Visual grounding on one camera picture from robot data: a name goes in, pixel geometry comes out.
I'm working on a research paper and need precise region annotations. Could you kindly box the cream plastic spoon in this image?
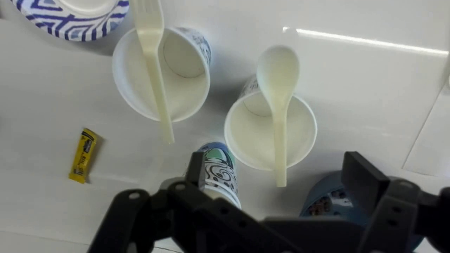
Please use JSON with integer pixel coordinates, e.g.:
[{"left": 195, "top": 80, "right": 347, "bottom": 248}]
[{"left": 257, "top": 45, "right": 302, "bottom": 188}]

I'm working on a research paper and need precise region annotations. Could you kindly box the yellow packet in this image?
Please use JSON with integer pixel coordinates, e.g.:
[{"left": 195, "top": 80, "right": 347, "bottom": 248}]
[{"left": 68, "top": 126, "right": 102, "bottom": 185}]

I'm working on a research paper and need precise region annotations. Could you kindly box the cream plastic fork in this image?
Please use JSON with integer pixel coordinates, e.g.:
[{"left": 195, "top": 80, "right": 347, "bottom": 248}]
[{"left": 133, "top": 0, "right": 176, "bottom": 144}]

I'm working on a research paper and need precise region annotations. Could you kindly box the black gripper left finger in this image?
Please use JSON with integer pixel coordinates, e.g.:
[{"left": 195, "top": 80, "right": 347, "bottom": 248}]
[{"left": 88, "top": 150, "right": 265, "bottom": 253}]

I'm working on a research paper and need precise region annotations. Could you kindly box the blue patterned paper plate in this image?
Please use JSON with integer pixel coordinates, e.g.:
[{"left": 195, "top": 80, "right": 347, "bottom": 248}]
[{"left": 12, "top": 0, "right": 133, "bottom": 43}]

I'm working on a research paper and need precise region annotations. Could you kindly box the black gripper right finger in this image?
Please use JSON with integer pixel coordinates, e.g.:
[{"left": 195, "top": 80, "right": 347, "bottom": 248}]
[{"left": 341, "top": 150, "right": 450, "bottom": 253}]

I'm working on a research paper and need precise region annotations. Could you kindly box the blue bowl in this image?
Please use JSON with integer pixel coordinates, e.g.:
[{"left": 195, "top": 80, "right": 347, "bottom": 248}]
[{"left": 299, "top": 168, "right": 377, "bottom": 226}]

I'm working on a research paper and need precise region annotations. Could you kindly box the patterned paper cup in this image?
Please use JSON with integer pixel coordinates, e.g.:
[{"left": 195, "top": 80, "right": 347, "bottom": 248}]
[
  {"left": 112, "top": 25, "right": 214, "bottom": 123},
  {"left": 196, "top": 140, "right": 244, "bottom": 209},
  {"left": 223, "top": 74, "right": 320, "bottom": 173}
]

